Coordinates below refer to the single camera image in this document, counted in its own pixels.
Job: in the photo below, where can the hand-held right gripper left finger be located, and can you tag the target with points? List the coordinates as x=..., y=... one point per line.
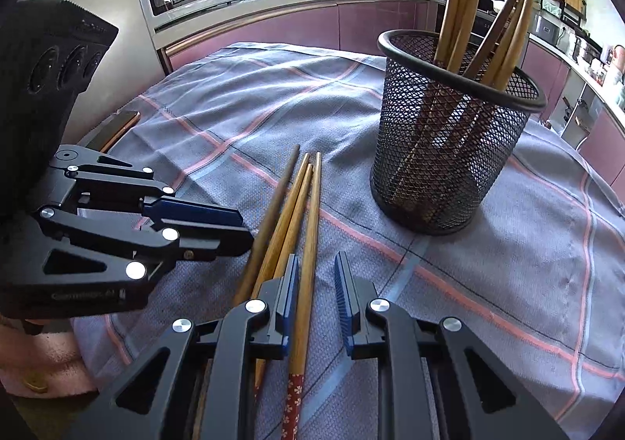
x=289, y=303

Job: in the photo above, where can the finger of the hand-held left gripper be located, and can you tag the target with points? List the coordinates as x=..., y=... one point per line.
x=210, y=244
x=195, y=213

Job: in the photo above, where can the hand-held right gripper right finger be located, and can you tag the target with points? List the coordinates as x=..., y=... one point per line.
x=345, y=305

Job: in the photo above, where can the chopstick with red patterned end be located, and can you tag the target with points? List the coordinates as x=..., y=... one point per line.
x=307, y=264

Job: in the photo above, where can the dark brown chopstick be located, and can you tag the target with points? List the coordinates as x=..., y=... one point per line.
x=273, y=210

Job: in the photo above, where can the light bamboo chopstick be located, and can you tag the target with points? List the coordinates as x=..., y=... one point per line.
x=288, y=210
x=295, y=225

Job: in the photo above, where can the black mesh holder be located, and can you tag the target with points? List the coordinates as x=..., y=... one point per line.
x=454, y=152

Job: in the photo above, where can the bundle of wooden chopsticks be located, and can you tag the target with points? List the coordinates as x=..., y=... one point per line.
x=461, y=5

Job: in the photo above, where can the plaid grey tablecloth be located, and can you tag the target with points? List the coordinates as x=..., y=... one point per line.
x=488, y=298

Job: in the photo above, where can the mauve base cabinets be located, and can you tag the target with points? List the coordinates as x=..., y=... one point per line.
x=605, y=137
x=366, y=22

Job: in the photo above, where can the silver countertop appliance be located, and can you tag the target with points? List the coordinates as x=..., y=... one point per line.
x=546, y=28

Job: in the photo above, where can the pink kettle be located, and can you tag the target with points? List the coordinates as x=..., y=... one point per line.
x=617, y=60

